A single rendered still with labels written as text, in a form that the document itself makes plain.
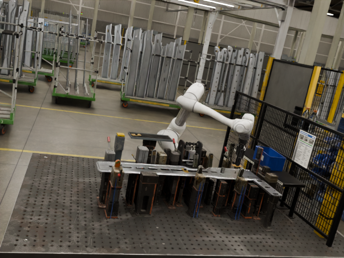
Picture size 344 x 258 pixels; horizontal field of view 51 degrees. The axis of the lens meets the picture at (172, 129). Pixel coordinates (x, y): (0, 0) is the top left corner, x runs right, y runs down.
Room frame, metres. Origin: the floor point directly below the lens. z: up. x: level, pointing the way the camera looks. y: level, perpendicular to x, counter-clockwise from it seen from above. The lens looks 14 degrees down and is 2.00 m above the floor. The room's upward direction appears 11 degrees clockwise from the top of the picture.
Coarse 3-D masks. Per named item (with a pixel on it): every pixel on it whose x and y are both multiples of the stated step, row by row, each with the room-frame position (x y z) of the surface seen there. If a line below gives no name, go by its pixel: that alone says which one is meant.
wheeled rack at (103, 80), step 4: (100, 32) 12.41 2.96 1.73; (96, 40) 11.81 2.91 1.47; (100, 40) 11.82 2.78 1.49; (104, 40) 12.32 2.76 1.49; (116, 44) 11.95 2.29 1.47; (120, 44) 12.00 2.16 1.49; (92, 52) 12.37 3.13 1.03; (92, 56) 11.49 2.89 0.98; (100, 56) 12.44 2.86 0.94; (92, 60) 11.50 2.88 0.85; (96, 68) 12.39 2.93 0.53; (92, 76) 11.81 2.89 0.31; (100, 76) 12.13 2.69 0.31; (108, 76) 12.27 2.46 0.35; (92, 80) 11.49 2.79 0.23; (100, 80) 11.55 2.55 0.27; (104, 80) 11.66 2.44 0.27; (108, 80) 11.71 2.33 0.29; (112, 80) 11.75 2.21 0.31; (116, 80) 12.01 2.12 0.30; (92, 84) 11.57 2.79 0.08; (116, 84) 11.68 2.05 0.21; (120, 84) 11.71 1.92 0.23; (124, 84) 11.75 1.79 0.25
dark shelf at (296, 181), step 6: (234, 150) 3.62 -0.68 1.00; (246, 150) 3.62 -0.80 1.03; (252, 150) 3.66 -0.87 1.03; (246, 156) 3.41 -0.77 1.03; (252, 156) 3.45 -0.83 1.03; (252, 162) 3.29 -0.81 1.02; (276, 174) 3.03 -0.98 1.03; (282, 174) 3.06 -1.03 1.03; (288, 174) 3.09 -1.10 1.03; (282, 180) 2.89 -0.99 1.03; (288, 180) 2.92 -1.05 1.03; (294, 180) 2.95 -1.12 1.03; (288, 186) 2.83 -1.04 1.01; (294, 186) 2.86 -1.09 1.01; (300, 186) 2.88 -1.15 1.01
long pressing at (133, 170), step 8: (104, 168) 2.48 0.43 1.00; (128, 168) 2.57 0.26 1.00; (136, 168) 2.60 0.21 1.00; (160, 168) 2.70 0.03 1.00; (168, 168) 2.73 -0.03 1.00; (176, 168) 2.77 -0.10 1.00; (208, 168) 2.91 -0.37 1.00; (216, 168) 2.96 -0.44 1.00; (232, 168) 3.03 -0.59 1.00; (192, 176) 2.69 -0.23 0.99; (208, 176) 2.74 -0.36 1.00; (216, 176) 2.77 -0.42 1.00; (224, 176) 2.81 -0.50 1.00; (232, 176) 2.84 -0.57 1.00; (248, 176) 2.92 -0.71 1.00; (256, 176) 2.97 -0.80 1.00
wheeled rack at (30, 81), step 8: (0, 16) 9.51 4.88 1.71; (40, 24) 8.98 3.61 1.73; (40, 32) 8.98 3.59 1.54; (40, 40) 9.85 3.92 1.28; (0, 64) 9.53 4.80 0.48; (0, 80) 8.69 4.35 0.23; (8, 80) 8.75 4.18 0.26; (24, 80) 8.97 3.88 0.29; (32, 80) 9.04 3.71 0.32; (32, 88) 9.06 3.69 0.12
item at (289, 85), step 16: (272, 64) 5.73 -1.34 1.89; (288, 64) 5.32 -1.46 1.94; (304, 64) 4.93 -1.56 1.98; (272, 80) 5.63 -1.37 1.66; (288, 80) 5.20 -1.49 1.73; (304, 80) 4.85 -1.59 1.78; (272, 96) 5.51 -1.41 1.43; (288, 96) 5.10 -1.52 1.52; (304, 96) 4.77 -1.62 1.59; (272, 112) 5.41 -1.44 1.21; (272, 128) 5.30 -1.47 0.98; (288, 128) 4.93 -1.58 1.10; (272, 144) 5.19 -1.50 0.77; (288, 144) 4.84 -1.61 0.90
